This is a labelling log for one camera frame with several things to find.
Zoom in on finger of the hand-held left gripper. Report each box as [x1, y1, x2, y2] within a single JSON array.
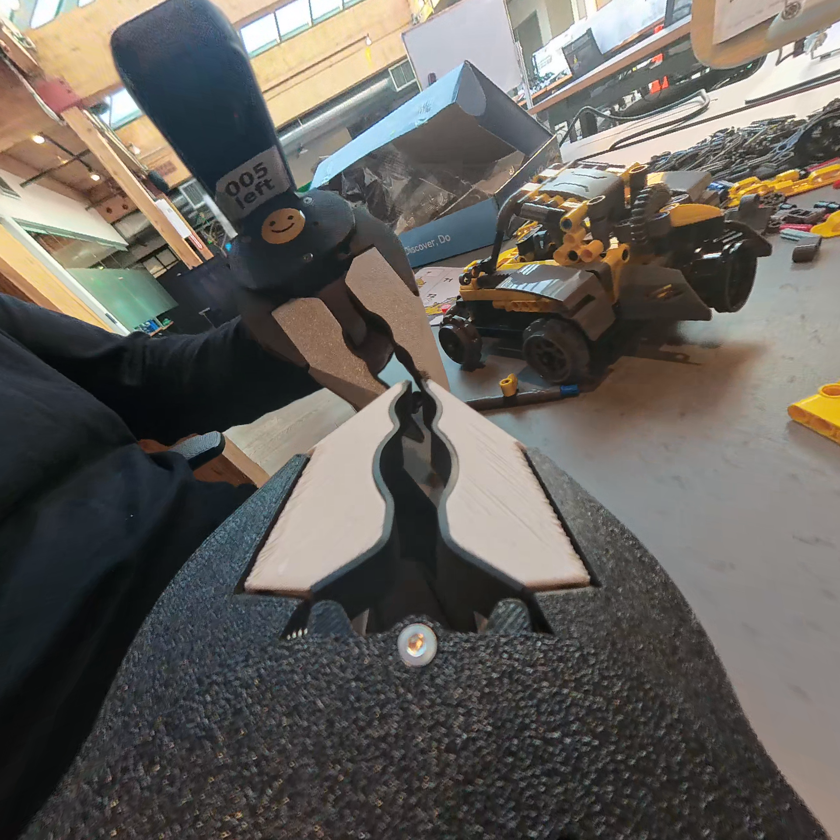
[[345, 247, 452, 395], [271, 297, 389, 412]]

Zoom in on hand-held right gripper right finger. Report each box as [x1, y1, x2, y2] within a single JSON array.
[[422, 381, 593, 592]]

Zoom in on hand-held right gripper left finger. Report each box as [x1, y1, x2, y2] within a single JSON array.
[[243, 381, 417, 598]]

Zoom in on person's left forearm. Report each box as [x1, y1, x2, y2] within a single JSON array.
[[0, 292, 329, 447]]

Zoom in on adjoining grey desk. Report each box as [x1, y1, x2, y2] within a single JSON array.
[[561, 39, 840, 165]]

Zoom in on white instruction booklet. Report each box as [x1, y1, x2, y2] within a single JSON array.
[[412, 266, 470, 327]]

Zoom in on blue cardboard box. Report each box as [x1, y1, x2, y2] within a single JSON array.
[[308, 60, 565, 270]]

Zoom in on clear plastic bag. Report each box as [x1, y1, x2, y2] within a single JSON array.
[[338, 141, 526, 234]]

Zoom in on grey axle blue tips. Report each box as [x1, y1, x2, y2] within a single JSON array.
[[467, 384, 580, 412]]

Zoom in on yellow grey brick vehicle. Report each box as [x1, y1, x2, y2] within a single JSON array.
[[436, 164, 775, 388]]

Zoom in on white board panel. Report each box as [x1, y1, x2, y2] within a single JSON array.
[[402, 0, 534, 99]]

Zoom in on brown wooden table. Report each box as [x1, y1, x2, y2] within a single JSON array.
[[525, 16, 697, 116]]

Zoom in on yellow rectangular brick panel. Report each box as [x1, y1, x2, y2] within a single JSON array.
[[786, 382, 840, 446]]

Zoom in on pile of small brick parts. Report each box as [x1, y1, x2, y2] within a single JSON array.
[[646, 98, 840, 204]]

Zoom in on dark grey curved fender piece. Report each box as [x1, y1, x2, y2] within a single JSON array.
[[734, 192, 780, 232]]

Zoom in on black brick wheel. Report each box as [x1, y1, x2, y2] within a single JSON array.
[[797, 108, 840, 164]]

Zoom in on black looped cable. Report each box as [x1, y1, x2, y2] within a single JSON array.
[[558, 88, 713, 147]]

